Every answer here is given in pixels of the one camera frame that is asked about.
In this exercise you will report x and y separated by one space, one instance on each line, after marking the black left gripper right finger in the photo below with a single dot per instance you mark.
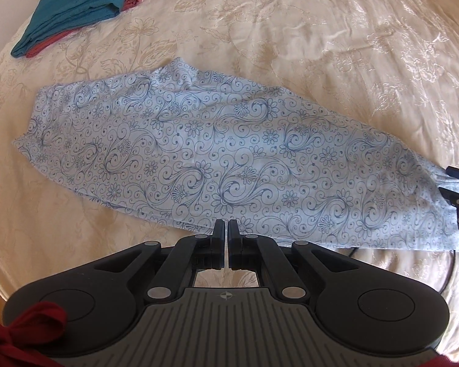
243 251

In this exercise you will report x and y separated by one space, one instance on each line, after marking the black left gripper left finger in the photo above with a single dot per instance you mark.
210 249

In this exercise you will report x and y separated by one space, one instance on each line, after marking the light blue floral pants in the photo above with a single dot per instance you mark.
185 147

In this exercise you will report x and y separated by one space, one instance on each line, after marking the cream floral bedspread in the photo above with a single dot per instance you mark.
393 64

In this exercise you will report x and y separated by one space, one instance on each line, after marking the teal folded garment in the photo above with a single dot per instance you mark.
76 7

